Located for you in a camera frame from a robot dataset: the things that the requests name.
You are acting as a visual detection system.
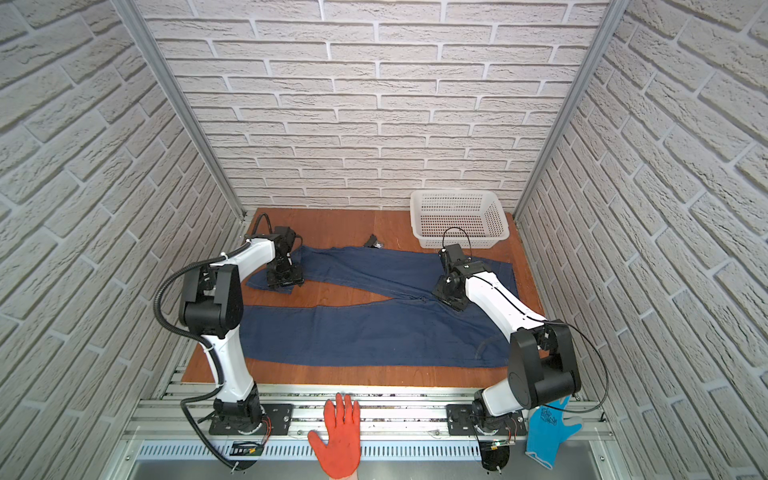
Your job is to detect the black round floor puck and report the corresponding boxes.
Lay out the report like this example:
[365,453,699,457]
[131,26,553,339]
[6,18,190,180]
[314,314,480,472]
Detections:
[480,444,510,472]

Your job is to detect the blue work glove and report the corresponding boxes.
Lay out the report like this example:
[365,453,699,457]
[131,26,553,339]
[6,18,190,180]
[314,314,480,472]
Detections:
[525,396,583,470]

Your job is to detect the left black corrugated cable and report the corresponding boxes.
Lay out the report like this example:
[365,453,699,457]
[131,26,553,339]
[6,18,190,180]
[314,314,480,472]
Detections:
[152,212,274,472]

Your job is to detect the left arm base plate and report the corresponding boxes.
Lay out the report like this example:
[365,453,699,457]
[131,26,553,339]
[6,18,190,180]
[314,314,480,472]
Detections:
[208,403,293,436]

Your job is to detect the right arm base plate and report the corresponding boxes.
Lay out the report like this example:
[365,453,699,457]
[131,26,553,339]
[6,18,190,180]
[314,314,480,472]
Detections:
[446,402,528,437]

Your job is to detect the small black clip object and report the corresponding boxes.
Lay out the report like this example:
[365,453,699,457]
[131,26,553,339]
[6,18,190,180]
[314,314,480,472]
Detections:
[364,234,383,249]

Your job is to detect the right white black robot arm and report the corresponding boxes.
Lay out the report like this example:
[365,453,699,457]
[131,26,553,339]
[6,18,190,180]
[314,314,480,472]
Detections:
[433,244,582,433]

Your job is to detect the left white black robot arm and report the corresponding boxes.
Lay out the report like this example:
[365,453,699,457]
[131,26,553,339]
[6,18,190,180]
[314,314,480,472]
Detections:
[179,226,303,435]

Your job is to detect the right thin black cable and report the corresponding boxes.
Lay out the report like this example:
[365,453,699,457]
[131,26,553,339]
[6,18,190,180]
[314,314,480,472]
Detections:
[440,226,610,415]

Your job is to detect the aluminium mounting rail frame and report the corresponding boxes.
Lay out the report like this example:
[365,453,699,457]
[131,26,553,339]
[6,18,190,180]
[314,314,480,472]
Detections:
[101,384,629,479]

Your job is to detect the small black electronics box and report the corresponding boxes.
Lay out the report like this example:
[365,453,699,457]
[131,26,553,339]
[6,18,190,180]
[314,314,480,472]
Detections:
[230,441,264,457]

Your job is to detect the dark blue denim trousers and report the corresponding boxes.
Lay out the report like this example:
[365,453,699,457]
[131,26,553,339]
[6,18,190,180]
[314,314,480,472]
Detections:
[240,247,509,368]

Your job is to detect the red work glove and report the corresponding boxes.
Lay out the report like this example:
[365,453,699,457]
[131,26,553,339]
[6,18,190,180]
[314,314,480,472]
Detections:
[307,393,362,479]

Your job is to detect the white plastic laundry basket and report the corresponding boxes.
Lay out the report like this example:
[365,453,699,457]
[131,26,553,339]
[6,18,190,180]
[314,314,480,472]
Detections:
[410,190,509,249]

